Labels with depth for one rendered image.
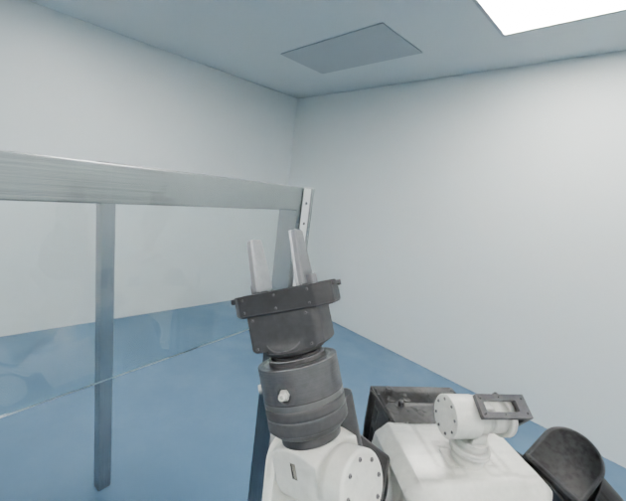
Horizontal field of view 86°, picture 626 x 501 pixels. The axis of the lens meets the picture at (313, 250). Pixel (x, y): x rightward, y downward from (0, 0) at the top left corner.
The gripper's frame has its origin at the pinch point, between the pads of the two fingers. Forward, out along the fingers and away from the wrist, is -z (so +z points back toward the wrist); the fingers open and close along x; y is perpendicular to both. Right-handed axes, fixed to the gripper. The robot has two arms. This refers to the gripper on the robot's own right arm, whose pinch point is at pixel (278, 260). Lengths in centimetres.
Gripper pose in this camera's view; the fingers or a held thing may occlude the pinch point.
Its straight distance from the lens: 38.6
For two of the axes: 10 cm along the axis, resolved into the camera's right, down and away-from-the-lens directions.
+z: 1.9, 9.8, -0.8
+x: 9.1, -2.1, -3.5
